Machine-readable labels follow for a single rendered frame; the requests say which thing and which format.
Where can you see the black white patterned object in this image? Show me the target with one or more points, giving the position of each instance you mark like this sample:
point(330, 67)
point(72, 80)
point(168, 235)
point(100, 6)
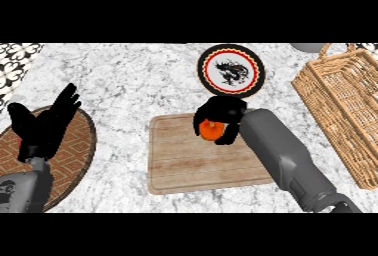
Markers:
point(12, 66)

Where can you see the round brown patterned placemat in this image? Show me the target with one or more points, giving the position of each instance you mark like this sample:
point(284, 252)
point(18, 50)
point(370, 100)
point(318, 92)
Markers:
point(74, 150)

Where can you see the orange squash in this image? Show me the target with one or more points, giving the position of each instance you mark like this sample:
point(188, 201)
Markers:
point(212, 130)

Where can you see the wooden cutting board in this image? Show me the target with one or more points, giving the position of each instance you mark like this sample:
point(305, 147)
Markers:
point(201, 163)

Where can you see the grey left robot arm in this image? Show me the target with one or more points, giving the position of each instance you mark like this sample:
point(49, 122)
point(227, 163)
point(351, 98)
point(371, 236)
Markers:
point(24, 186)

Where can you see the round dragon print plate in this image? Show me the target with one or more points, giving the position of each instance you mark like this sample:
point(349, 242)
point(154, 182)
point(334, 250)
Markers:
point(231, 70)

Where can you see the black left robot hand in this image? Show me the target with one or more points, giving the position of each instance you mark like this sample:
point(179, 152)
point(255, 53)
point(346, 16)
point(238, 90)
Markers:
point(45, 126)

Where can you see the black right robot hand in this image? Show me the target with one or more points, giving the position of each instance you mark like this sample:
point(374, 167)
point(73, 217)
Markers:
point(222, 108)

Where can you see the wicker basket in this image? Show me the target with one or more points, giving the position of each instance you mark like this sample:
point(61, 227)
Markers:
point(345, 113)

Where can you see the grey round object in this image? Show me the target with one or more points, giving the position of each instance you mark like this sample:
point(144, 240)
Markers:
point(311, 47)

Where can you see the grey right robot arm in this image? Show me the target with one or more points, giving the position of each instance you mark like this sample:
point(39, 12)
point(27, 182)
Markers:
point(290, 160)

